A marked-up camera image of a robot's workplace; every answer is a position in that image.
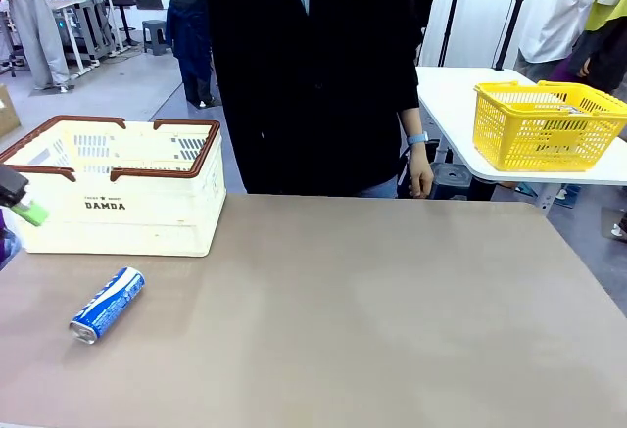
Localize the person's left forearm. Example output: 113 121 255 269
400 106 430 148

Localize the cream basket with brown handles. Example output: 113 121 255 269
0 115 227 258

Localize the black stand pole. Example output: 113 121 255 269
437 0 466 69
493 0 536 71

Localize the person in navy trousers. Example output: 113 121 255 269
151 0 222 109

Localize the white backdrop panel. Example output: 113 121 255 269
419 0 528 70

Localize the white workshop desk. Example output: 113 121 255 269
46 0 124 76

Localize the person in yellow vest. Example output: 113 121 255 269
548 0 627 97

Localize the white side table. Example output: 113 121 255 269
414 66 627 214

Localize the person in black jacket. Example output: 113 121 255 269
203 0 423 199

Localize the grey plastic stool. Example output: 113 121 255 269
141 19 171 56
430 162 474 202

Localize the yellow plastic shopping basket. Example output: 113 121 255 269
472 79 627 173

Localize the person's left hand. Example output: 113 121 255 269
408 142 436 200

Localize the person in white shirt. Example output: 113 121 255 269
513 0 608 72

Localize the purple fabric item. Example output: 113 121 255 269
0 210 24 270

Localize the cardboard box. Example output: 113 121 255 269
0 83 23 138

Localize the blue white drink can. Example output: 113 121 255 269
68 265 147 346

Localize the person in red top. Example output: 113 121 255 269
0 0 72 94

